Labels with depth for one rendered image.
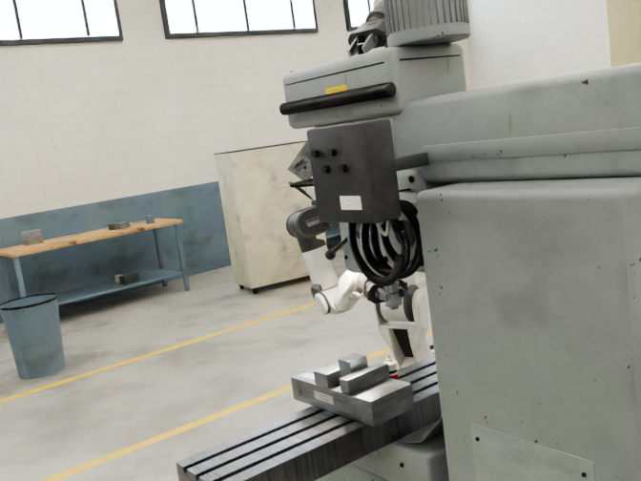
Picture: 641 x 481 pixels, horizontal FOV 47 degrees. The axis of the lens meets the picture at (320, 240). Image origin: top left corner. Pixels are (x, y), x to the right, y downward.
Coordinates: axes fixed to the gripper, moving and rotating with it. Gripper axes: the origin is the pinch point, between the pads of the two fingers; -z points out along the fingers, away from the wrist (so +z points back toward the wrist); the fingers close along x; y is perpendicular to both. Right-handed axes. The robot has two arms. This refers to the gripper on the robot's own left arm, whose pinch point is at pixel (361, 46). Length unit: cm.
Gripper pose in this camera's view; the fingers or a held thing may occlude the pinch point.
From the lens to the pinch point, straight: 204.7
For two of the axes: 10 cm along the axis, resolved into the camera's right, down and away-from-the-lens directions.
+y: -4.3, -7.4, -5.1
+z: 4.8, -6.7, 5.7
